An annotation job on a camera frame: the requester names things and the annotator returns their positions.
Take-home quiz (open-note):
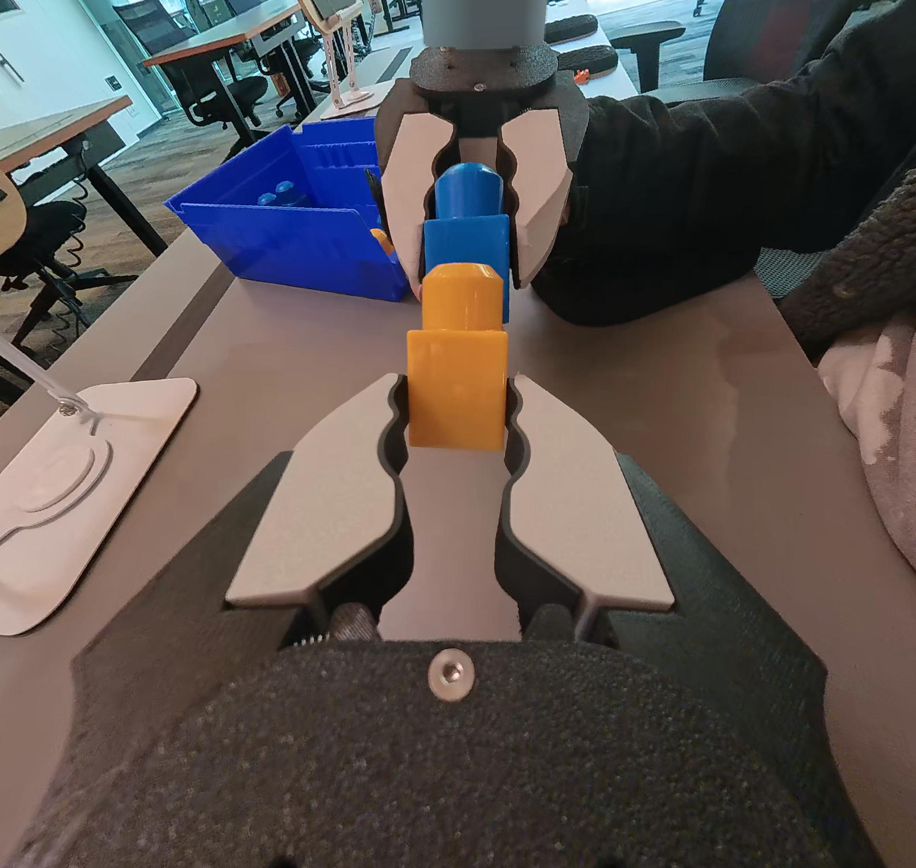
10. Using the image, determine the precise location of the wooden-top office desk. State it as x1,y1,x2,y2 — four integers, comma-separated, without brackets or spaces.
142,0,382,148
0,94,170,258

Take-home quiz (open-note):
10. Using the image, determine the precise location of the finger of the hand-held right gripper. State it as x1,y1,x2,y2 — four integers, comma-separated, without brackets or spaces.
381,111,460,289
500,108,573,289

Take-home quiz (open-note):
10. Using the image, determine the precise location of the yellow two-stud block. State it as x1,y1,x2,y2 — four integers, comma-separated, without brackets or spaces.
406,261,510,452

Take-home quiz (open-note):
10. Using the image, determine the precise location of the white stand with wooden board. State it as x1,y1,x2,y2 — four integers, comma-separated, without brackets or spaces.
0,170,200,638

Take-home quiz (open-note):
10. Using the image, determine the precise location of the person's black fleece-lined jacket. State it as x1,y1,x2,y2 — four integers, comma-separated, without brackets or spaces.
776,167,916,366

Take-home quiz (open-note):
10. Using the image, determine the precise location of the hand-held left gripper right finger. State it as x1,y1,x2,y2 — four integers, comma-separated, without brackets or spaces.
494,376,675,636

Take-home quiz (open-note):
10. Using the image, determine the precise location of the person's grey printed sweatshirt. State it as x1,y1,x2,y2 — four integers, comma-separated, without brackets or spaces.
816,310,916,570

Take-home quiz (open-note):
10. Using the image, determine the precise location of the blue two-stud block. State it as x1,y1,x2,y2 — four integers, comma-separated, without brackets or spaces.
256,180,313,208

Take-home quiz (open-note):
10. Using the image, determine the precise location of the blue one-stud block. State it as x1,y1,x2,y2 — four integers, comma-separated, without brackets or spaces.
422,162,514,323

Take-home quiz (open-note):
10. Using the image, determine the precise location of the grey mesh chair seat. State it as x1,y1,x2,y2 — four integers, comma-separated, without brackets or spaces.
755,247,833,301

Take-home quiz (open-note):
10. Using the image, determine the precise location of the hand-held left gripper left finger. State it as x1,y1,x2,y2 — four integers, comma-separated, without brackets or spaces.
225,374,416,636

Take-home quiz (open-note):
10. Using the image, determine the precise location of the black mesh office chair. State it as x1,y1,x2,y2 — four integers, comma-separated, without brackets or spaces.
608,0,903,108

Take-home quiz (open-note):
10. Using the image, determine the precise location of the blue plastic bin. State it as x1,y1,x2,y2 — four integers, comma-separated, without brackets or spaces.
165,124,411,305

